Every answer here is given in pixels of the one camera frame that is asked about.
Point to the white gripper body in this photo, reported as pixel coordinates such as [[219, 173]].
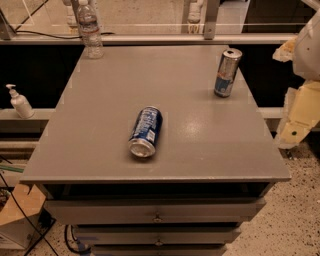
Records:
[[308, 55]]

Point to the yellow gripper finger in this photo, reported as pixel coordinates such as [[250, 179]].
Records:
[[301, 113], [285, 52]]

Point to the silver blue redbull can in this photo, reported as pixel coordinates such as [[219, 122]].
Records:
[[226, 73]]

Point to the blue pepsi can lying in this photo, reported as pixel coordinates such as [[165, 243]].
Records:
[[145, 134]]

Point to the clear plastic water bottle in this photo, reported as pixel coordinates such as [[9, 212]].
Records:
[[89, 29]]

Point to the white pump dispenser bottle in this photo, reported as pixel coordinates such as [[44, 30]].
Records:
[[20, 103]]

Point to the grey drawer cabinet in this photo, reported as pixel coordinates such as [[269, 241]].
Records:
[[208, 148]]

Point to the grey bottom drawer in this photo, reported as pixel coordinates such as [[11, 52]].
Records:
[[164, 250]]

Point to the grey drawer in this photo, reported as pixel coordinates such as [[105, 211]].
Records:
[[157, 235], [98, 212], [164, 250]]

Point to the grey top drawer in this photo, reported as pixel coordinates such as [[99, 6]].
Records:
[[98, 212]]

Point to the grey middle drawer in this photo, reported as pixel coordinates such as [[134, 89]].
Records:
[[157, 235]]

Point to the cardboard box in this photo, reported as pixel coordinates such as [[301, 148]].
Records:
[[19, 216]]

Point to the grey metal post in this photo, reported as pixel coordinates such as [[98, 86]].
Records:
[[211, 15]]

